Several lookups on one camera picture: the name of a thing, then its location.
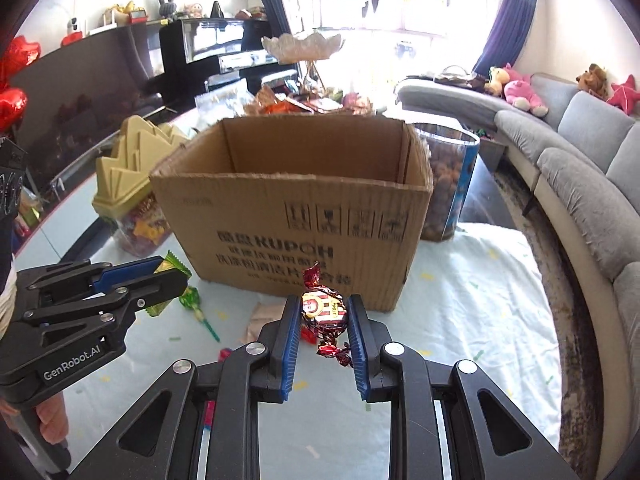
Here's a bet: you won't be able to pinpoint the pink plush pig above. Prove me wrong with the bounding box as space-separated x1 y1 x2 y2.
502 63 550 117

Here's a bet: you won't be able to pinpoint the black television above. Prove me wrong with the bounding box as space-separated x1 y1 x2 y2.
9 24 172 177

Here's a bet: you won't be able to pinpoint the green lollipop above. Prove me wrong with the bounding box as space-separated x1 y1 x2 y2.
179 285 222 346

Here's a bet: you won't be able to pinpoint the dark handbag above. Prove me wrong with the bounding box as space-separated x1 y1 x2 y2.
433 64 489 92

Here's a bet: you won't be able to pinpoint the grey sofa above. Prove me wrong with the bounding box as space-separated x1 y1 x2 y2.
394 72 640 473

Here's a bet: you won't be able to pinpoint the blue jar of nuts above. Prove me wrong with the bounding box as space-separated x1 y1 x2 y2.
412 122 481 244

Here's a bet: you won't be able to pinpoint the red heart balloon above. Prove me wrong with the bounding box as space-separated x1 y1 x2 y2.
0 35 42 84
0 87 29 134

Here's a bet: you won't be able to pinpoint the black piano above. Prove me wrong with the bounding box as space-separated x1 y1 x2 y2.
159 15 282 97

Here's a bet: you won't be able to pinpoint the person's left hand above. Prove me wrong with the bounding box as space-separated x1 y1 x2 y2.
36 391 69 446

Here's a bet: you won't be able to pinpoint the patterned rug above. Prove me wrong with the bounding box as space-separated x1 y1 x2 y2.
492 170 617 480

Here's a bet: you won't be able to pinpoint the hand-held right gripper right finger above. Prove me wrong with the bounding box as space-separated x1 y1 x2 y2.
347 293 584 480

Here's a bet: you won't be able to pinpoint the brown cardboard box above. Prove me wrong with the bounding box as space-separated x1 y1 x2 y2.
149 116 435 314

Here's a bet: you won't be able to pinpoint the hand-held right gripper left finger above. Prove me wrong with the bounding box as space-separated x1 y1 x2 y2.
65 295 303 480

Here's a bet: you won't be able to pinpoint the beige snack packet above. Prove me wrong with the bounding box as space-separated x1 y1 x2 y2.
244 302 287 344

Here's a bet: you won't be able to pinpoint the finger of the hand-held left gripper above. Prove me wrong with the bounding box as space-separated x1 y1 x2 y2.
22 269 189 332
15 256 166 307

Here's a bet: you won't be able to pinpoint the yellow plush duck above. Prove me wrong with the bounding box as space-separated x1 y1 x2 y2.
483 66 511 97

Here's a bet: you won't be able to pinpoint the brown plush lion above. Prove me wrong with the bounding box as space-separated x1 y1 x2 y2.
575 63 610 101

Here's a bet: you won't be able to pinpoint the grey storage bin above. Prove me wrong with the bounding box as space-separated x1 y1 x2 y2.
472 129 509 171

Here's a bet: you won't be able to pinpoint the yellow green candy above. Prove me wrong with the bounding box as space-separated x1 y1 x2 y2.
146 250 194 317

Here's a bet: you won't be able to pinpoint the candy jar with yellow lid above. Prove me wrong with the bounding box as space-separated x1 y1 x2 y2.
92 114 190 259

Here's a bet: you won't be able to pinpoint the yellow bow ornament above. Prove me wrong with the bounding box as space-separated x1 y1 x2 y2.
110 0 146 26

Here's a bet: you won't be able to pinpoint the white shell fruit stand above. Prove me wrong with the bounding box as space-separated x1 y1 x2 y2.
261 32 346 97

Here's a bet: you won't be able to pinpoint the light blue tablecloth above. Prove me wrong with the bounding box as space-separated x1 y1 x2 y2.
62 221 562 480

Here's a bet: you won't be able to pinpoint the red chocolate candy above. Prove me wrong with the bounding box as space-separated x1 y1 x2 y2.
299 260 354 369

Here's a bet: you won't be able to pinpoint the clear plastic bags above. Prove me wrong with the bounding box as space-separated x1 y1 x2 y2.
194 82 257 132

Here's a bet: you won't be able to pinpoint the pile of snack packets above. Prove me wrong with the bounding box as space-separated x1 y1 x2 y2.
244 84 377 117

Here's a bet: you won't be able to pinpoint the pink plush star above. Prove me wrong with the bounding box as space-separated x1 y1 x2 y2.
607 73 639 110

